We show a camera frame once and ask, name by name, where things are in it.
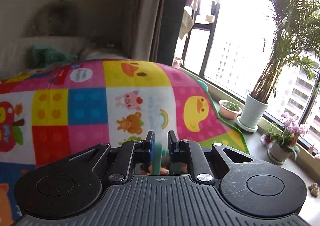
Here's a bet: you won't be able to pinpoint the colourful cartoon play mat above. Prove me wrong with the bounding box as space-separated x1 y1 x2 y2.
1 59 248 225

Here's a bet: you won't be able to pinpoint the hanging cream cloth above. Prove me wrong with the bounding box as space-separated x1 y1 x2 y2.
178 6 194 40

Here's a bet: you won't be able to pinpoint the black metal rack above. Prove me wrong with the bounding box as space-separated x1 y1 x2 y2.
182 1 220 76

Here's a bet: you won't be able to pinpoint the beige bed headboard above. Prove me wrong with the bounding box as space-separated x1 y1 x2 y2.
1 37 126 79

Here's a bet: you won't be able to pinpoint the small red potted plant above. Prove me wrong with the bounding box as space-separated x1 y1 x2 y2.
260 123 281 146

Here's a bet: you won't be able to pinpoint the tall green palm plant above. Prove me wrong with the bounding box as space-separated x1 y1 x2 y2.
250 0 319 103

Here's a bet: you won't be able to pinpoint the pink flowering potted plant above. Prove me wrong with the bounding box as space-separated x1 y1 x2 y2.
267 112 309 165

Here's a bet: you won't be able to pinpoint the teal cloth on headboard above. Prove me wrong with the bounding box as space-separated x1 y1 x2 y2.
31 45 78 68

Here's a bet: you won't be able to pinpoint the small figurines on sill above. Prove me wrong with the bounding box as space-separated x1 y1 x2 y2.
309 183 320 198

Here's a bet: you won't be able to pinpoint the dark curtain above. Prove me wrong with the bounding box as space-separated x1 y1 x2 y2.
121 0 186 65

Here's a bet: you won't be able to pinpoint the white plant pot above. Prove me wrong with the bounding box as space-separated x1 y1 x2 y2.
236 94 268 133

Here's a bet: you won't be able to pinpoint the pink small plant pot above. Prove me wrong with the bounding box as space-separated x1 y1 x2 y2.
219 100 242 120

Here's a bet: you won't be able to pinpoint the teal plastic toy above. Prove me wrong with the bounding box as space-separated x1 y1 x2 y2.
151 142 169 175

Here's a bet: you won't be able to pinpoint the teal bowl on sill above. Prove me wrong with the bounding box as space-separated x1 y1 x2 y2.
198 80 209 92

